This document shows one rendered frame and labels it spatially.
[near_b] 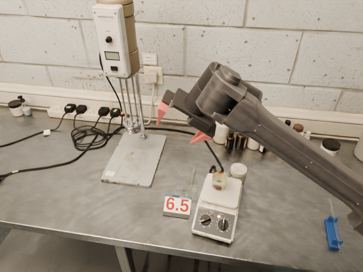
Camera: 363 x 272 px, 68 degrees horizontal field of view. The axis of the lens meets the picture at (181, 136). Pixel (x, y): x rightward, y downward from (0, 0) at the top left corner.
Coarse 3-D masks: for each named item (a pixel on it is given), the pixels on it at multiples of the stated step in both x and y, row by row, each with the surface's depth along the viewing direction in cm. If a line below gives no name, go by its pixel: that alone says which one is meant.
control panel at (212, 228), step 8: (200, 208) 86; (208, 208) 86; (200, 216) 85; (216, 216) 84; (224, 216) 84; (232, 216) 84; (200, 224) 84; (216, 224) 83; (232, 224) 83; (208, 232) 83; (216, 232) 83; (224, 232) 82
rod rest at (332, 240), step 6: (330, 216) 87; (330, 222) 88; (336, 222) 88; (330, 228) 86; (330, 234) 85; (330, 240) 83; (336, 240) 81; (342, 240) 80; (330, 246) 82; (336, 246) 82
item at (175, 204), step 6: (168, 198) 93; (174, 198) 92; (180, 198) 92; (168, 204) 92; (174, 204) 92; (180, 204) 92; (186, 204) 92; (174, 210) 92; (180, 210) 91; (186, 210) 91
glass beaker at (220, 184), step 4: (216, 168) 88; (220, 168) 88; (224, 168) 87; (212, 172) 85; (224, 172) 88; (228, 172) 85; (212, 176) 87; (212, 180) 87; (216, 180) 85; (220, 180) 84; (224, 180) 85; (212, 184) 88; (216, 184) 86; (220, 184) 86; (224, 184) 86; (216, 188) 87; (220, 188) 87; (224, 188) 88
